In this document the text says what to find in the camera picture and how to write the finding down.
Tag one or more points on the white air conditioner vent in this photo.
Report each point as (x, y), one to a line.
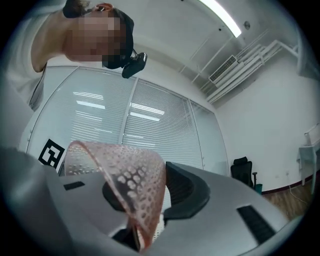
(222, 71)

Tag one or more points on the long ceiling light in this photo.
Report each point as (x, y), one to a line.
(222, 16)

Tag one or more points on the round smoke detector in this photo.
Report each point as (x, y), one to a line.
(247, 24)

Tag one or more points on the black office chair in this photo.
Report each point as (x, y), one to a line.
(241, 172)

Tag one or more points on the white side desk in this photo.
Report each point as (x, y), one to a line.
(306, 152)

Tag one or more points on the pink perforated silicone mat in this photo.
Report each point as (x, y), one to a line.
(135, 175)

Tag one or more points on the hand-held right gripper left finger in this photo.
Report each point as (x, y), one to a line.
(85, 200)

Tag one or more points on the black head-mounted camera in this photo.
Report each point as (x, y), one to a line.
(133, 66)

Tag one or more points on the white ceiling pipes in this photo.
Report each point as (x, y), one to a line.
(260, 57)

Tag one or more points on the person's head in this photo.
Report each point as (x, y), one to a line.
(95, 37)

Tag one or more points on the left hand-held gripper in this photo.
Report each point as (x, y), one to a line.
(51, 152)

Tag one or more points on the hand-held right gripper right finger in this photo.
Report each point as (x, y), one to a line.
(212, 225)

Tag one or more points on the blue waste bin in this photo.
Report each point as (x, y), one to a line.
(258, 189)

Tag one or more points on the person's light shirt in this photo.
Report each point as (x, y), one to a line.
(22, 62)

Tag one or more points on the white plastic laundry basket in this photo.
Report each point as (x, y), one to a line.
(160, 226)

